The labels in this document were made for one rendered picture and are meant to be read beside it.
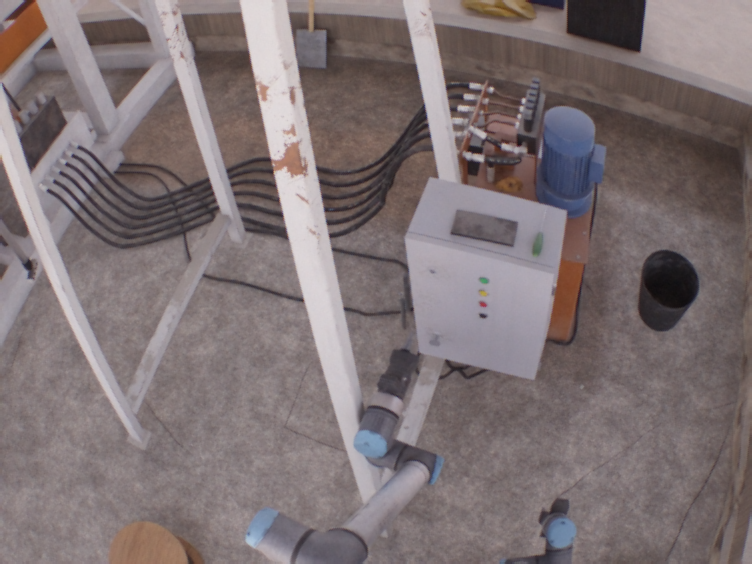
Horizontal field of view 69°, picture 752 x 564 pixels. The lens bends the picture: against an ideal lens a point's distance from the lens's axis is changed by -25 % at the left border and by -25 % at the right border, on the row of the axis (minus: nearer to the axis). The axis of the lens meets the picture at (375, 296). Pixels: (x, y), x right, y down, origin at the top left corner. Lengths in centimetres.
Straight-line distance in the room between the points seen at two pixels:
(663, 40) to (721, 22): 77
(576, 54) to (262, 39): 303
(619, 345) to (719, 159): 162
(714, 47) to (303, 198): 374
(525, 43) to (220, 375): 253
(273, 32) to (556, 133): 148
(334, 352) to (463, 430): 129
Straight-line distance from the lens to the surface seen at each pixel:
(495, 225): 183
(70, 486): 334
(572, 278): 270
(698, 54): 451
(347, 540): 152
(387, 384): 186
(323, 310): 159
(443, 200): 190
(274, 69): 121
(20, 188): 209
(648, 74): 404
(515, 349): 213
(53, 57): 606
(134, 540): 282
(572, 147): 245
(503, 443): 288
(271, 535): 151
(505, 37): 408
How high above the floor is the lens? 269
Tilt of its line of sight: 56 degrees down
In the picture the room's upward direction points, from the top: 12 degrees counter-clockwise
